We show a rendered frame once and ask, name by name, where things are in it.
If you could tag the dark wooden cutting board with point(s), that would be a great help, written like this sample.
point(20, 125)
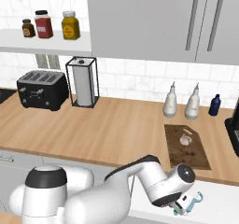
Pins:
point(189, 156)

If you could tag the white paper towel roll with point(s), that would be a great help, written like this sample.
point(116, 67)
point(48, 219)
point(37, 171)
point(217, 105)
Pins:
point(83, 86)

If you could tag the dark blue bottle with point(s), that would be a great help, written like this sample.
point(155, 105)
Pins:
point(215, 105)

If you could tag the white drawer front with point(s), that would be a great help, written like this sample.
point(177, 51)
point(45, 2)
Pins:
point(217, 202)

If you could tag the small brown jar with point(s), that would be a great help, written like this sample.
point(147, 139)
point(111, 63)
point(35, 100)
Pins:
point(28, 29)

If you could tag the wide grey cupboard door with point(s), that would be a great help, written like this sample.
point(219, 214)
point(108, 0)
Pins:
point(140, 19)

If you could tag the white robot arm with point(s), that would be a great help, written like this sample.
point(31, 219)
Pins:
point(102, 199)

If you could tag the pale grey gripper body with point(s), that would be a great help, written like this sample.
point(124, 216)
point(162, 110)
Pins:
point(193, 201)

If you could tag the red jar black lid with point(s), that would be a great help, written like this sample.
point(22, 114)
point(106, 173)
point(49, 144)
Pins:
point(44, 25)

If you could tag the grey wall socket plate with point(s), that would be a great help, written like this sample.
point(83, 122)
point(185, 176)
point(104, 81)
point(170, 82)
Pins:
point(46, 61)

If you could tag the white pouring bottle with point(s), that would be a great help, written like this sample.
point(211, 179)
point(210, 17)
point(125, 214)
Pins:
point(170, 104)
point(192, 106)

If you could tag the black hob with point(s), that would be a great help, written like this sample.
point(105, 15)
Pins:
point(5, 95)

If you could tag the yellow jar pale lid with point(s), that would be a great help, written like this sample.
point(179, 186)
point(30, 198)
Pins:
point(70, 27)

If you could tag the black toaster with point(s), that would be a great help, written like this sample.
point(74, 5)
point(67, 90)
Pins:
point(43, 92)

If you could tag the white wall shelf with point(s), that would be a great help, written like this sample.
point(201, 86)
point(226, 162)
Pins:
point(40, 44)

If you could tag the narrow grey cupboard door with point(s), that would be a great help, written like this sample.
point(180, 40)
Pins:
point(231, 22)

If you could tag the white garlic bulb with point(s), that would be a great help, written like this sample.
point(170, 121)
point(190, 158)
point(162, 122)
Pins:
point(185, 140)

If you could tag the black coffee machine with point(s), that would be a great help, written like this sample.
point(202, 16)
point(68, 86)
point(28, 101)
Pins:
point(233, 131)

